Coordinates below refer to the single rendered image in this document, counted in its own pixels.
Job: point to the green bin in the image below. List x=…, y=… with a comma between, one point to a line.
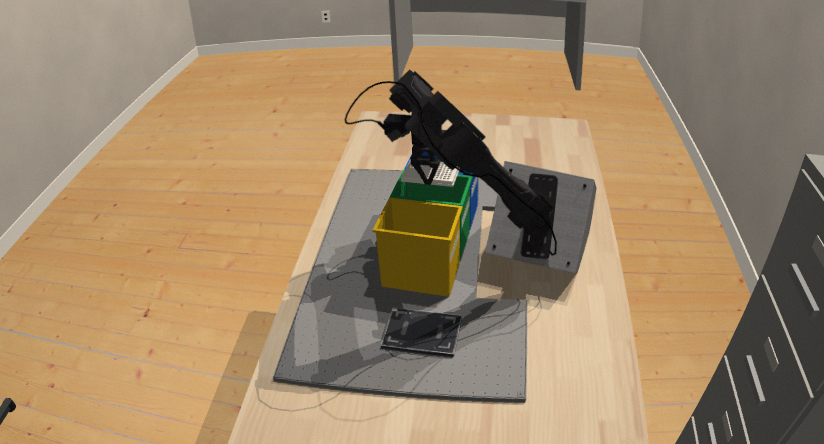
x=443, y=195

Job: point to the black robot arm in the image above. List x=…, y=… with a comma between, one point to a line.
x=458, y=143

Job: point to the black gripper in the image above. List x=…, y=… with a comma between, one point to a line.
x=416, y=159

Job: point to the yellow open-top bin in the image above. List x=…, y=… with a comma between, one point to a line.
x=414, y=249

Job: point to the white well plate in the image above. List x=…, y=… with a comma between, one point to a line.
x=444, y=176

